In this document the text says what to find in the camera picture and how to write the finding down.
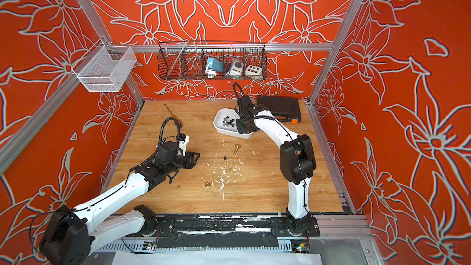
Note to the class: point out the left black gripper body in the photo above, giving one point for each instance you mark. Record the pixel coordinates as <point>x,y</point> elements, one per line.
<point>178,165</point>

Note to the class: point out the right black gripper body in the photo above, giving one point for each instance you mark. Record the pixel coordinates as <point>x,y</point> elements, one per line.
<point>243,126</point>

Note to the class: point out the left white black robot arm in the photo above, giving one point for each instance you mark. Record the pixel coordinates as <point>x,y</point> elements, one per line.
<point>73,234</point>

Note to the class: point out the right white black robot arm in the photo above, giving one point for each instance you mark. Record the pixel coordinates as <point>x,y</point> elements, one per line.
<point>297,159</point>

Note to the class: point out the white rectangular storage box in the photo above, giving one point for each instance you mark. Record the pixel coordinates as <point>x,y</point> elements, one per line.
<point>230,131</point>

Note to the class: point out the gold chess bishop lying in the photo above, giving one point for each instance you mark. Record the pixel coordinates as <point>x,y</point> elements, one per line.
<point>237,147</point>

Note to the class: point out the black orange tool case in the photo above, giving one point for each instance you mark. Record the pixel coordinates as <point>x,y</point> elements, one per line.
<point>285,109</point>

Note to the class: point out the white dotted cube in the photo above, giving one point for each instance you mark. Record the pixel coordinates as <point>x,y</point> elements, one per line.
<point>253,71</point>

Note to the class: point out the white round-button device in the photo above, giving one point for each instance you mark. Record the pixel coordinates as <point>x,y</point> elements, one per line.
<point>236,68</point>

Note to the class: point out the teal white device in basket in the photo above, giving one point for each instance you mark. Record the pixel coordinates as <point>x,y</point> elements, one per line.
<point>214,68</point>

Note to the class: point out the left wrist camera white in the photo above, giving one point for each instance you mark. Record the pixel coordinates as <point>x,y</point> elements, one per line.
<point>183,142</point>

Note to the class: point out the orange handled screwdriver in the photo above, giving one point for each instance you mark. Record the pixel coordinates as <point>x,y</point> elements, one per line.
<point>172,115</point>

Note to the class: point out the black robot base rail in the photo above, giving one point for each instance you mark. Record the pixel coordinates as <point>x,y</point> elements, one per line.
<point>244,231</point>

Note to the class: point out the black wire wall basket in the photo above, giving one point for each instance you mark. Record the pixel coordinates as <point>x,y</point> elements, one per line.
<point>187,60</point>

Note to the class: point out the clear plastic wall bin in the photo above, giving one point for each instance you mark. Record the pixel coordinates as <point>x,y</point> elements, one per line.
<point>105,72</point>

